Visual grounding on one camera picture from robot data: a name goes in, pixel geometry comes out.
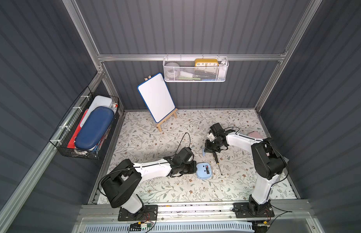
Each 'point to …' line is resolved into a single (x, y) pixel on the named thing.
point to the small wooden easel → (159, 124)
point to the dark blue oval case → (95, 128)
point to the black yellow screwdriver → (217, 162)
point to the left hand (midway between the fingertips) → (199, 171)
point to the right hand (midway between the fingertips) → (207, 149)
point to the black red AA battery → (207, 169)
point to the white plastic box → (98, 101)
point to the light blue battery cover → (203, 152)
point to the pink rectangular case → (255, 134)
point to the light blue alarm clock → (201, 172)
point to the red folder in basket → (72, 144)
